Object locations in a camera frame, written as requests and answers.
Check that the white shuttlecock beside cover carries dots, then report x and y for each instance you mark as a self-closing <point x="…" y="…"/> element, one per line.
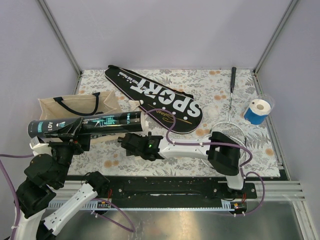
<point x="134" y="104"/>

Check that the black sport racket cover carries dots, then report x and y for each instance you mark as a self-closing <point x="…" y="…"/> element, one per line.
<point x="171" y="104"/>

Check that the blue wrapped toilet paper roll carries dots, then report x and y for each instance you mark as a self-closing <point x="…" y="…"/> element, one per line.
<point x="257" y="111"/>

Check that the beige canvas tote bag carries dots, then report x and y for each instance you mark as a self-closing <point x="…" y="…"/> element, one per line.
<point x="71" y="106"/>

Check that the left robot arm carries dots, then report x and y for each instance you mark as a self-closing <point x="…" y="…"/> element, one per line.
<point x="44" y="175"/>

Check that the black shuttlecock tube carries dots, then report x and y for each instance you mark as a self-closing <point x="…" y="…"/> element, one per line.
<point x="100" y="124"/>

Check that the white racket black handle right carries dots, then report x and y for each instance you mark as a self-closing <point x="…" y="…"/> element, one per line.
<point x="232" y="130"/>

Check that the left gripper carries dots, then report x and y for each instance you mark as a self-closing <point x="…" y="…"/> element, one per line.
<point x="82" y="143"/>

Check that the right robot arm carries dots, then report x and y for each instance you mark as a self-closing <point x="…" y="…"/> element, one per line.
<point x="222" y="152"/>

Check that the white slotted cable duct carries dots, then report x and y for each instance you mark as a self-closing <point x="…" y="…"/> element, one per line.
<point x="216" y="205"/>

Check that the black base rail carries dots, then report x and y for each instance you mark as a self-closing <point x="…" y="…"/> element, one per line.
<point x="173" y="189"/>

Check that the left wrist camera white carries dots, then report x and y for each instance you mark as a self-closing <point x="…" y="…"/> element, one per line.
<point x="39" y="148"/>

